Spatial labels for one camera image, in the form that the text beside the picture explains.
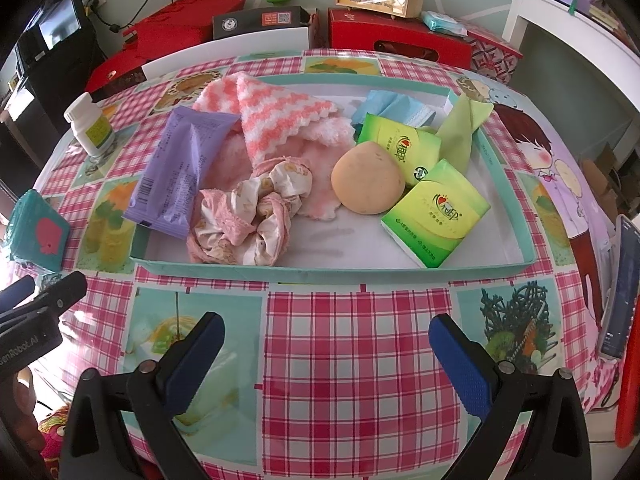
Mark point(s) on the teal tissue pack red heart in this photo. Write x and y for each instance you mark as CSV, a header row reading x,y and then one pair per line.
x,y
37,230

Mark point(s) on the colourful floral cloth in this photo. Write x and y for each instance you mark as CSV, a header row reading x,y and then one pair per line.
x,y
52,430

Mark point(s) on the beige sponge puff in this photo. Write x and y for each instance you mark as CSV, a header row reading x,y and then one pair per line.
x,y
367,177

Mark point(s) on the white tray with teal rim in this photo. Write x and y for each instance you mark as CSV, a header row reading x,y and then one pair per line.
x,y
350,245

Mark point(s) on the green tissue pack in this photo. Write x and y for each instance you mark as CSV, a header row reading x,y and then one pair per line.
x,y
400,147
435,215

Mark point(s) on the white chair back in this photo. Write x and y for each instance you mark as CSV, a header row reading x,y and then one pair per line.
x,y
225,47

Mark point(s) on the books and stationery pile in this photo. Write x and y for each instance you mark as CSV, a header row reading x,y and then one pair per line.
x,y
600,0

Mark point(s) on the blue wet wipes pack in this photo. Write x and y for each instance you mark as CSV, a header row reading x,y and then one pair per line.
x,y
442,22

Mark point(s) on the person's left hand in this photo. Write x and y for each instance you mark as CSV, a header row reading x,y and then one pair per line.
x,y
22,392

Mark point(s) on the small black monitor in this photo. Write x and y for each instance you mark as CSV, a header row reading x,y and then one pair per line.
x,y
57,22

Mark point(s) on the white pill bottle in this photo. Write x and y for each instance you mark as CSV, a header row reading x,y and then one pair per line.
x,y
90,127

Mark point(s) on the printed plaid tablecloth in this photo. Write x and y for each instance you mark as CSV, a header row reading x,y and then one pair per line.
x,y
350,360

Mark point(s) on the cardboard boxes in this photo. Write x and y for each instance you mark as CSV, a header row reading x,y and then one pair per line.
x,y
605,175

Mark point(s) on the black cardboard box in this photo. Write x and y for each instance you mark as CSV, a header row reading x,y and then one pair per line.
x,y
260,20

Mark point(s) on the light green cloth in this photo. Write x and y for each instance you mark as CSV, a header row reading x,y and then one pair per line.
x,y
462,125

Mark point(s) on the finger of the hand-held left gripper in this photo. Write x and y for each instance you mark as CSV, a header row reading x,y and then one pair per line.
x,y
55,295
15,292

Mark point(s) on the purple plastic packet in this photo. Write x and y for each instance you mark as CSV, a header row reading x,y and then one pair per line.
x,y
180,170

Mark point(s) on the pink zigzag towel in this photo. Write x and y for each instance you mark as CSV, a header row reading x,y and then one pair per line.
x,y
270,120

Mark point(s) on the red plastic object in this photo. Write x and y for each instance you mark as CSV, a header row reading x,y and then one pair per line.
x,y
627,400

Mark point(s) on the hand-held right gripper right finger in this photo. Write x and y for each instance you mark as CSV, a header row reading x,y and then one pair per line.
x,y
460,365

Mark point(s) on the white desk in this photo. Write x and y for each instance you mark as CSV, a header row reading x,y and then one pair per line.
x,y
565,30

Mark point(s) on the smartphone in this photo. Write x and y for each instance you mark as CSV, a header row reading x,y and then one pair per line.
x,y
620,285

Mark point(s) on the blue face mask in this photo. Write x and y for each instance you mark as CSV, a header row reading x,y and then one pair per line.
x,y
395,107

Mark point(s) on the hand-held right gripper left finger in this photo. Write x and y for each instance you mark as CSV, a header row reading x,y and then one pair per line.
x,y
192,360

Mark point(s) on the pink floral scrunchie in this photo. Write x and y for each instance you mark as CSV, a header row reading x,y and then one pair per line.
x,y
250,215

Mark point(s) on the red patterned tin box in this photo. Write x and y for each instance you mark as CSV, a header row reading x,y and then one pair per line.
x,y
492,52

